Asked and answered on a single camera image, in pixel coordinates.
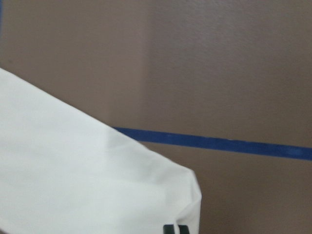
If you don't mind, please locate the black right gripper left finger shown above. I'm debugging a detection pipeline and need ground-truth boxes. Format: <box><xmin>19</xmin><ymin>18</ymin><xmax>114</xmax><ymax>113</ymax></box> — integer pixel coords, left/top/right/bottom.
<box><xmin>163</xmin><ymin>225</ymin><xmax>175</xmax><ymax>234</ymax></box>

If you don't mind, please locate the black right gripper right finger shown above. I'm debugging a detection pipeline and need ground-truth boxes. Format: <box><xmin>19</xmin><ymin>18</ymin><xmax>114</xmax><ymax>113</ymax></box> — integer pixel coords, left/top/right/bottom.
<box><xmin>178</xmin><ymin>225</ymin><xmax>190</xmax><ymax>234</ymax></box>

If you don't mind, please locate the white long-sleeve cat shirt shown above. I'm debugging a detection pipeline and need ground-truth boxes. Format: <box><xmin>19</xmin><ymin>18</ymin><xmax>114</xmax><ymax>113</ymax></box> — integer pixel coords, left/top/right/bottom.
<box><xmin>0</xmin><ymin>70</ymin><xmax>202</xmax><ymax>234</ymax></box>

